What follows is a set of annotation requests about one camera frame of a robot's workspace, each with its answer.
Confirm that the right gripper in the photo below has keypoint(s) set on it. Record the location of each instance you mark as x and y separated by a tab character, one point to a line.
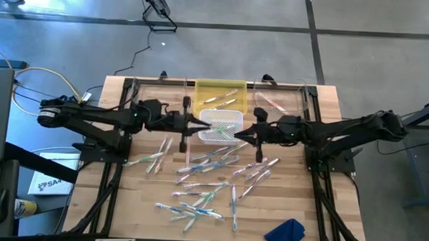
271	131

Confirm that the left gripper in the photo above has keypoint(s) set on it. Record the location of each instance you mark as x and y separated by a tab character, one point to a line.
175	122

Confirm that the white mesh basket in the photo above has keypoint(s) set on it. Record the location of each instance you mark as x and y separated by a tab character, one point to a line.
214	115

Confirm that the purple toothbrush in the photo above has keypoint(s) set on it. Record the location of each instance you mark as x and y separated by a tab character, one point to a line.
224	104
250	166
206	185
185	176
190	194
220	96
254	184

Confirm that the yellow plastic bin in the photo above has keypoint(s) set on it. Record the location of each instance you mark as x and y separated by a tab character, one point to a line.
201	95

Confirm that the blue toothbrush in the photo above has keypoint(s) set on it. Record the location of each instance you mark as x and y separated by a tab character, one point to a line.
195	166
234	207
211	153
206	212
175	209
221	164

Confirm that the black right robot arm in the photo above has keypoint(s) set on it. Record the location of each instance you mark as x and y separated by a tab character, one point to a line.
343	130

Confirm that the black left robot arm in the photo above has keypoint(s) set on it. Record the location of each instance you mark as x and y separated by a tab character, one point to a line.
93	116

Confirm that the clear plastic bin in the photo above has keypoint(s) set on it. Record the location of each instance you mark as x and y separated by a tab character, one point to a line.
158	93
297	102

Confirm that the black clamp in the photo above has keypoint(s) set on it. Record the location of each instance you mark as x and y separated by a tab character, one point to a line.
267	78
163	75

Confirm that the blue cloth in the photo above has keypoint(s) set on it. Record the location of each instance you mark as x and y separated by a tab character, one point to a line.
285	235

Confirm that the white printed box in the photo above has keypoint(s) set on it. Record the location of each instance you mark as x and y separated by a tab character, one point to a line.
49	186

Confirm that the black side desk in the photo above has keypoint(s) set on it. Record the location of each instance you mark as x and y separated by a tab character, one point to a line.
37	162

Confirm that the grey blue metal table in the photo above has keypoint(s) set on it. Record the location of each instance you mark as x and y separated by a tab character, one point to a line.
418	177

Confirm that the yellow can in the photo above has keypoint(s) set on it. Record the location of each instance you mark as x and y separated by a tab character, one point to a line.
25	208

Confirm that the dark floor bar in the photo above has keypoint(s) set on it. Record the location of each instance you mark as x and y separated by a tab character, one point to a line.
9	64

